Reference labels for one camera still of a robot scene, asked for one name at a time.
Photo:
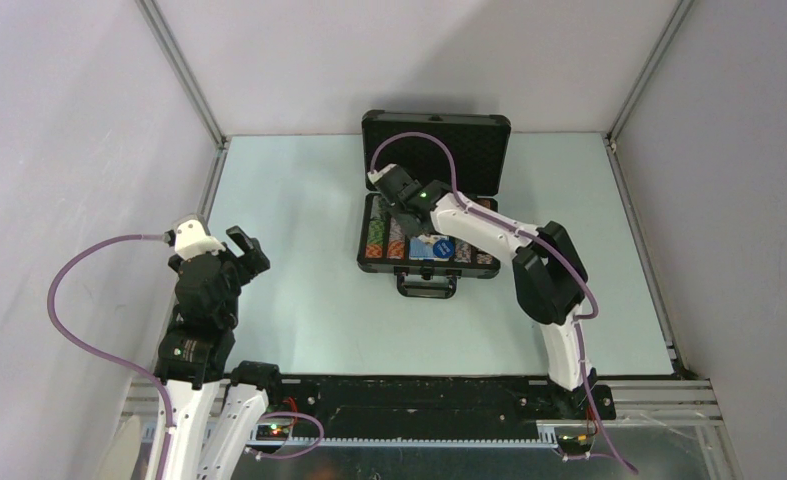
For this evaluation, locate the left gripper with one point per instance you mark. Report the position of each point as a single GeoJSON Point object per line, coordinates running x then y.
{"type": "Point", "coordinates": [253, 258]}

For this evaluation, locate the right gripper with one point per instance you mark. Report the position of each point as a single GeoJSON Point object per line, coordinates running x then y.
{"type": "Point", "coordinates": [408, 230]}

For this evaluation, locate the blue round button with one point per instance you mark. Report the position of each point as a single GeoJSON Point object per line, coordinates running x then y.
{"type": "Point", "coordinates": [443, 249]}

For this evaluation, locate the black poker set case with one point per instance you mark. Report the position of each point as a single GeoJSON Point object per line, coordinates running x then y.
{"type": "Point", "coordinates": [467, 148]}

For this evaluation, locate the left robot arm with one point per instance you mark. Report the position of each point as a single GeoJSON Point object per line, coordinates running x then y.
{"type": "Point", "coordinates": [208, 411]}

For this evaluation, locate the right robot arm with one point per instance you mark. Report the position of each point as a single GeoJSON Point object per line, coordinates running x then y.
{"type": "Point", "coordinates": [550, 281]}

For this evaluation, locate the blue playing card box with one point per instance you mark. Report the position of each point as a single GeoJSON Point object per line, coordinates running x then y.
{"type": "Point", "coordinates": [420, 248]}

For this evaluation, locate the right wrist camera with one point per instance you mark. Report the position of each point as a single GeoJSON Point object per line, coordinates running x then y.
{"type": "Point", "coordinates": [375, 176]}

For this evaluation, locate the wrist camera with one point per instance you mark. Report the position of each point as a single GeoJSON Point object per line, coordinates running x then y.
{"type": "Point", "coordinates": [190, 237]}
{"type": "Point", "coordinates": [375, 176]}

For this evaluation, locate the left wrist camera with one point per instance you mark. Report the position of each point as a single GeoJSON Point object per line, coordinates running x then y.
{"type": "Point", "coordinates": [190, 237]}

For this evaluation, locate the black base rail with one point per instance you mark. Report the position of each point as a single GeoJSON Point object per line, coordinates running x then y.
{"type": "Point", "coordinates": [432, 408]}

